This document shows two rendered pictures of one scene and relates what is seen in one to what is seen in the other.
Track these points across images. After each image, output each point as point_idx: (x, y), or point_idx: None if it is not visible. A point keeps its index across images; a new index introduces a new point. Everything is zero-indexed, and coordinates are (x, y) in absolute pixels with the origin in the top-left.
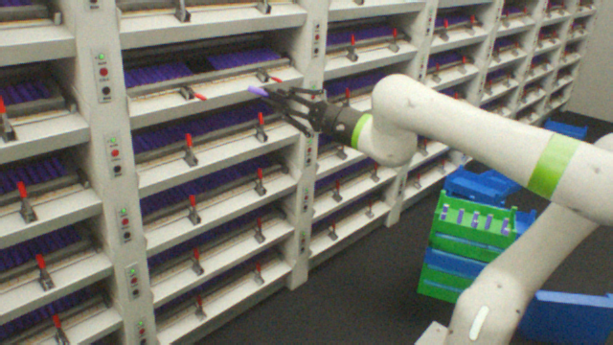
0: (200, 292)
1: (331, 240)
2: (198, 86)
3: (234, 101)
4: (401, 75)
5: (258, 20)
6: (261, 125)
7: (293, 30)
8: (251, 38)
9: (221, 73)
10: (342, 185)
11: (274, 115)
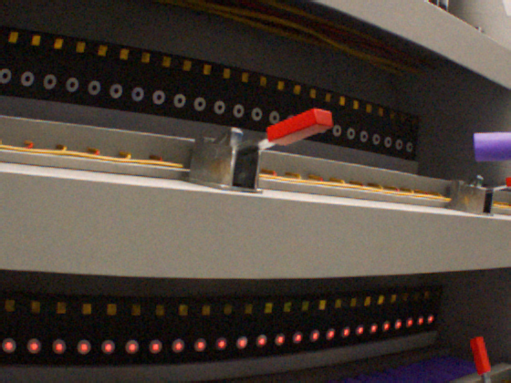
0: None
1: None
2: (267, 185)
3: (411, 259)
4: None
5: (426, 10)
6: (484, 375)
7: (495, 119)
8: (391, 168)
9: (348, 163)
10: None
11: (493, 369)
